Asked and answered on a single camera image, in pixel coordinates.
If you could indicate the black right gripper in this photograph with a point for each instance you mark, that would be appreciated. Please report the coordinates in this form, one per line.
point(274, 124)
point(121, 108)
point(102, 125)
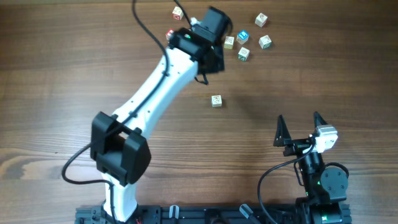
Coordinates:
point(283, 134)

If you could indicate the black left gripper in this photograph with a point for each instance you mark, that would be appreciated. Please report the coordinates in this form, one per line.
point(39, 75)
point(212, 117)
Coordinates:
point(219, 61)

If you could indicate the white mushroom picture block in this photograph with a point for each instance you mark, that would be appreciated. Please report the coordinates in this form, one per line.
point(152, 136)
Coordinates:
point(216, 101)

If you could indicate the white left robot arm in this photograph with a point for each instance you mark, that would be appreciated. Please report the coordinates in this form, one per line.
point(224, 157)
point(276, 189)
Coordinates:
point(119, 141)

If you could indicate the yellow-sided S block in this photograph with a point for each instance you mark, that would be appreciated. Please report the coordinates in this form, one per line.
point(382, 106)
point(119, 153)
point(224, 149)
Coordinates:
point(228, 42)

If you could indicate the blue L block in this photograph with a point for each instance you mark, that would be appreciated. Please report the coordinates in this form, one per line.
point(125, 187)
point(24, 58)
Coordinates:
point(242, 37)

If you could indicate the green Z block lower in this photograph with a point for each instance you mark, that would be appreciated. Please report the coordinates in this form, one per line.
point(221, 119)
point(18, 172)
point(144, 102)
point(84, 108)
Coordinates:
point(243, 54)

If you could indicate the green z block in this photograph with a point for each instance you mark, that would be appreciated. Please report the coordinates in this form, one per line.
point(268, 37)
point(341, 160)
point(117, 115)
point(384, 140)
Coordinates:
point(243, 54)
point(265, 42)

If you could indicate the red-sided block top left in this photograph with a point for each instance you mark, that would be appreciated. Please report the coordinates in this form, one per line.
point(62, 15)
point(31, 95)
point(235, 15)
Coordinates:
point(177, 13)

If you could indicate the white block far right top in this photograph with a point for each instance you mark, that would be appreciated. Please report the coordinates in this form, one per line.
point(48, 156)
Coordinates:
point(261, 20)

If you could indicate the red I block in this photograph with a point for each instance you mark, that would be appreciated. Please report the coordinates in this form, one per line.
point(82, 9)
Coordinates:
point(169, 34)

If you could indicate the green Z block far right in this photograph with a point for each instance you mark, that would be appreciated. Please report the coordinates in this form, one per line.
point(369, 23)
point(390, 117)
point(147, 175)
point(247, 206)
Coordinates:
point(265, 42)

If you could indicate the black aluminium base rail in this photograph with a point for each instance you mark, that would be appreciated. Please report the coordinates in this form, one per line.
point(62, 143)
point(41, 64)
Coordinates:
point(280, 213)

